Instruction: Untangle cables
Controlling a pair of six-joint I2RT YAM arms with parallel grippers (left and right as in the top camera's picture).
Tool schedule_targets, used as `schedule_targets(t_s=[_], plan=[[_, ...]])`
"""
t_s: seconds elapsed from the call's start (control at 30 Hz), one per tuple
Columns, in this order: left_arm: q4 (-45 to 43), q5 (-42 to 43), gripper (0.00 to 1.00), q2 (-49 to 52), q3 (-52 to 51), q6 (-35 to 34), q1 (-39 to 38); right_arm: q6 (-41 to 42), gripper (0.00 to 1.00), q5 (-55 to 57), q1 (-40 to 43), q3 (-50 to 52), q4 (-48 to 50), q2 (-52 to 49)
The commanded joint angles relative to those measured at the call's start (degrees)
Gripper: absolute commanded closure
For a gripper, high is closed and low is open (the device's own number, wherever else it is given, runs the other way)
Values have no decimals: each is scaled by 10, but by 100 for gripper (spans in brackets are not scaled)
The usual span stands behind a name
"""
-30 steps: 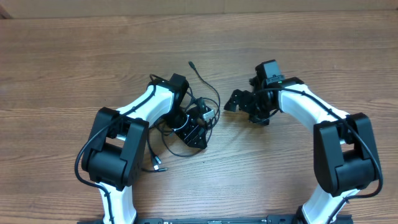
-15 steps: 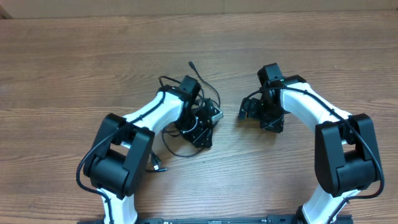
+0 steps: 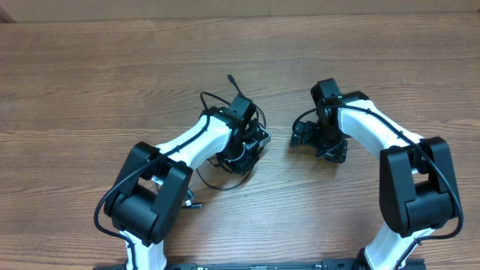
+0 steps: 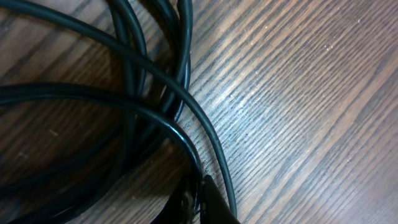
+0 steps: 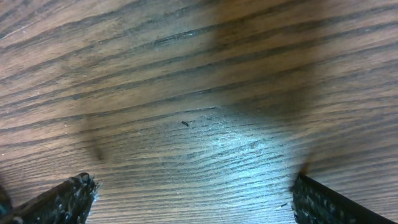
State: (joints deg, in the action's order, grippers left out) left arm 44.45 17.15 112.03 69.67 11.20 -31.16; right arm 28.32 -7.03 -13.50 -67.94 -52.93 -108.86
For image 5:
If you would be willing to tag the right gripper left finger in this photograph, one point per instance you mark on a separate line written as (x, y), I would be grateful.
(67, 203)

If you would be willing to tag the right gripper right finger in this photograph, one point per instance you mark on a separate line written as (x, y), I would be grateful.
(314, 203)

